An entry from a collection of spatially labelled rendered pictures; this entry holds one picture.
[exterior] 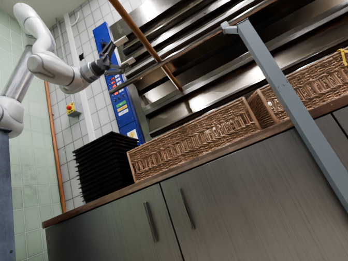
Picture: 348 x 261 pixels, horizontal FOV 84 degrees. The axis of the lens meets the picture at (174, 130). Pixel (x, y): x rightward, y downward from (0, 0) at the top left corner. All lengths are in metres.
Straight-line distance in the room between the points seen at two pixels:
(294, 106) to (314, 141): 0.11
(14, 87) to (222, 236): 1.29
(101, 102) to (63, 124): 0.43
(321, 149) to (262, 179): 0.18
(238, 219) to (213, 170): 0.17
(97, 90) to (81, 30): 0.73
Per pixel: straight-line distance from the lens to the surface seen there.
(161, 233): 0.77
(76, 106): 1.86
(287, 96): 0.68
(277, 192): 0.69
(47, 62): 0.98
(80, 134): 1.82
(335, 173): 0.66
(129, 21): 0.92
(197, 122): 0.78
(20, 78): 1.45
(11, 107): 1.35
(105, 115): 1.68
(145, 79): 1.55
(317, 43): 1.51
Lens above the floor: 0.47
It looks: 19 degrees up
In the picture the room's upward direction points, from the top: 20 degrees counter-clockwise
